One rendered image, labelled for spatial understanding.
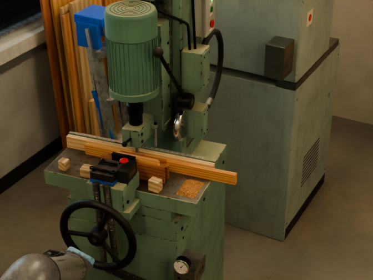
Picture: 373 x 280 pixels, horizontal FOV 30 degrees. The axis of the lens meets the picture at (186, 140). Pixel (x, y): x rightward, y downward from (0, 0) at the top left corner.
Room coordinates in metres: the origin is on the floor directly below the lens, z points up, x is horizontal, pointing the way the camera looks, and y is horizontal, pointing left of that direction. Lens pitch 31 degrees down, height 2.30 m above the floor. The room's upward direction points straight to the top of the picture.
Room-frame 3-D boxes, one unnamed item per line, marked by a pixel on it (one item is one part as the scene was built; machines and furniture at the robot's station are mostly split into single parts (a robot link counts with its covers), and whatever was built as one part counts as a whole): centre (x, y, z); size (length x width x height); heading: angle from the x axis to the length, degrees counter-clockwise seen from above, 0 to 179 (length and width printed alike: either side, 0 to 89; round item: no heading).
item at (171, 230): (2.31, 0.14, 0.76); 0.57 x 0.45 x 0.09; 159
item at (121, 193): (2.02, 0.26, 0.91); 0.15 x 0.14 x 0.09; 69
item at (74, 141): (2.22, 0.18, 0.92); 0.60 x 0.02 x 0.05; 69
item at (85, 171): (2.12, 0.36, 0.92); 0.04 x 0.04 x 0.03; 73
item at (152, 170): (2.11, 0.19, 0.93); 0.25 x 0.01 x 0.07; 69
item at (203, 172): (2.17, 0.10, 0.92); 0.60 x 0.02 x 0.04; 69
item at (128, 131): (2.21, 0.17, 1.03); 0.14 x 0.07 x 0.09; 159
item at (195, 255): (1.97, -0.01, 0.58); 0.12 x 0.08 x 0.08; 159
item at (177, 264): (1.91, 0.02, 0.65); 0.06 x 0.04 x 0.08; 69
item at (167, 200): (2.10, 0.23, 0.87); 0.61 x 0.30 x 0.06; 69
